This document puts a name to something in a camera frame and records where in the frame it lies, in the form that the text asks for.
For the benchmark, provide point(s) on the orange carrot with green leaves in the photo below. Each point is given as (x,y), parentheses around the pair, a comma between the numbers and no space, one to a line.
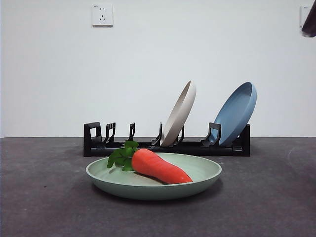
(158,165)

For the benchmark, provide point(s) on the green plate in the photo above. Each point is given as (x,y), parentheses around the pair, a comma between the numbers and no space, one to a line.
(153,191)

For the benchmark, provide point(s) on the beige plate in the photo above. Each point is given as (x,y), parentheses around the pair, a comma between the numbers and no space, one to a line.
(180,113)

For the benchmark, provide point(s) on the black plate rack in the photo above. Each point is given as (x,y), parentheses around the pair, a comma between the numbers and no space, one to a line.
(209,150)

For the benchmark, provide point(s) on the blue plate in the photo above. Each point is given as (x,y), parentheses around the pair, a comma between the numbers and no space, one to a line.
(234,116)

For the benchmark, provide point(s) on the white wall socket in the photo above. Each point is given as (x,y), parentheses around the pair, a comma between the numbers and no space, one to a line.
(102,14)
(303,16)

